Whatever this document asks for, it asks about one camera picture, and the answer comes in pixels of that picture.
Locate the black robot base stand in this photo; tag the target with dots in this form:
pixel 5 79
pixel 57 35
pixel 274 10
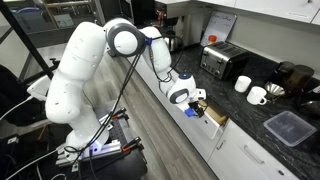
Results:
pixel 120 159

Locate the white mug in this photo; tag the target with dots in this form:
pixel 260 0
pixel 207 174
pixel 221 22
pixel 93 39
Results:
pixel 256 96
pixel 242 84

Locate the steel coffee carafe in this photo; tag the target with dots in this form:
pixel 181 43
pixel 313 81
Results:
pixel 173 42

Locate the silver black toaster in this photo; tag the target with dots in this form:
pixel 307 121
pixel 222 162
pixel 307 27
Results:
pixel 224 60

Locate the jar with orange lid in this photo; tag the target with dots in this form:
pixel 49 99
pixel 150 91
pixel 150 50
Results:
pixel 211 39

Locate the dark glass coffee jar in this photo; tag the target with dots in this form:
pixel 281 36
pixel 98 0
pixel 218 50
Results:
pixel 297 78

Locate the steel funnel dripper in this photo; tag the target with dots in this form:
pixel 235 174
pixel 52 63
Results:
pixel 273 91

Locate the white upper wall cabinets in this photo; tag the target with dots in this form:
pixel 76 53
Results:
pixel 307 11

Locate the clear plastic container lid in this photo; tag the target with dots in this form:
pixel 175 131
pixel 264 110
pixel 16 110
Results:
pixel 289 128

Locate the white lower cabinet run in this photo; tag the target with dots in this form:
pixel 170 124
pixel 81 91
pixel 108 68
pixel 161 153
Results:
pixel 232 154

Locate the black commercial coffee maker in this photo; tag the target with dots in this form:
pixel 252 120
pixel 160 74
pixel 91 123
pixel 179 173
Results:
pixel 182 18

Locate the white mug left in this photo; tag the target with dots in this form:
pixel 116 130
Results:
pixel 242 84

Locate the white mug right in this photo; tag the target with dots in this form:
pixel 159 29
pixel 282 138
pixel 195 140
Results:
pixel 256 96

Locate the white handwritten sign board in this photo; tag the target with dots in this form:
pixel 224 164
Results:
pixel 220 25

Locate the white wooden drawer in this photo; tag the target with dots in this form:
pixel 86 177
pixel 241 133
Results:
pixel 210 122

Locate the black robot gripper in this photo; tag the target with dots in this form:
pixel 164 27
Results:
pixel 195 109

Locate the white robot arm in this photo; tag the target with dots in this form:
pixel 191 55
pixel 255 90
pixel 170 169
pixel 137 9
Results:
pixel 79 66

